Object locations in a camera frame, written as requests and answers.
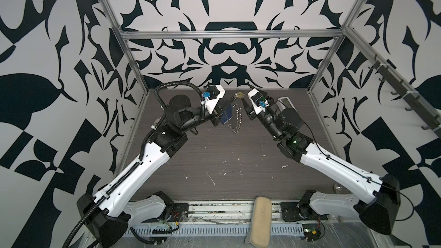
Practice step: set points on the small silver round object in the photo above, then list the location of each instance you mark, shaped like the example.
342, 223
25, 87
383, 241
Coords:
337, 188

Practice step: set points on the clear tape roll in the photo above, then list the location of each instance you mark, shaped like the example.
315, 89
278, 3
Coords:
157, 123

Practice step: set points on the small circuit board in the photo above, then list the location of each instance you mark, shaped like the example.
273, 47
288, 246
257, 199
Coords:
313, 232

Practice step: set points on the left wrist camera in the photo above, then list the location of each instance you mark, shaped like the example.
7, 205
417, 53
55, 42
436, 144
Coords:
212, 95

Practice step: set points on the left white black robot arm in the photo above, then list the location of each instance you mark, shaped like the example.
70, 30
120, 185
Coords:
110, 213

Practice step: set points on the blue book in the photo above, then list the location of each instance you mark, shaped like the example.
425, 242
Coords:
227, 115

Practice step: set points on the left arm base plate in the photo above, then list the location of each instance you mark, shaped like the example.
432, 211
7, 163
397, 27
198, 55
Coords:
179, 212

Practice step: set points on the wall hook rack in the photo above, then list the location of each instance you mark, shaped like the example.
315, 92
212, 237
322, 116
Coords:
402, 89

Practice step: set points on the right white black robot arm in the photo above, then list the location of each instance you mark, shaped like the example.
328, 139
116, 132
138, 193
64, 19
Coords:
376, 200

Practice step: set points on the white digital clock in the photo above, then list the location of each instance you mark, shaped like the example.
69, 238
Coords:
284, 103

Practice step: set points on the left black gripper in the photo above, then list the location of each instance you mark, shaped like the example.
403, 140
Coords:
215, 113

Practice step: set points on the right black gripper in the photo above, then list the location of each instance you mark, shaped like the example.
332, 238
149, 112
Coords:
251, 111

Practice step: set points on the beige pencil case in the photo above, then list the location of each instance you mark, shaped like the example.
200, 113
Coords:
259, 234

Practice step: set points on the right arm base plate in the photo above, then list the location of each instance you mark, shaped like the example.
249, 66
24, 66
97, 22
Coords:
294, 211

